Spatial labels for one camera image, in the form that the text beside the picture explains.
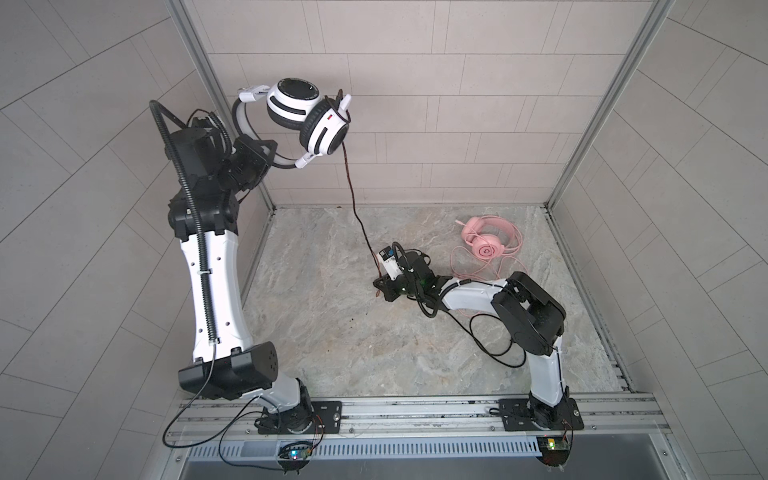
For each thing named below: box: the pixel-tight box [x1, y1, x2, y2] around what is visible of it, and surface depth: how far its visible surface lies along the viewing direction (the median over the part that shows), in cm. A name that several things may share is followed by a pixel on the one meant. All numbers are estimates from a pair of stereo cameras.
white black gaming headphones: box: [232, 77, 352, 169], surface depth 48 cm
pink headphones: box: [461, 216, 523, 260], surface depth 101 cm
